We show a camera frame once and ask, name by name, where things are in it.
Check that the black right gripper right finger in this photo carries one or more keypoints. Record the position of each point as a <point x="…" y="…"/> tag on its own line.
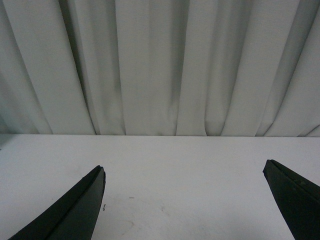
<point x="297" y="198"/>

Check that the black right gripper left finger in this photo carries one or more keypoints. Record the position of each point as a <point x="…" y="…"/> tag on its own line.
<point x="73" y="216"/>

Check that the grey pleated curtain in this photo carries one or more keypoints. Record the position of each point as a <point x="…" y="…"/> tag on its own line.
<point x="160" y="67"/>

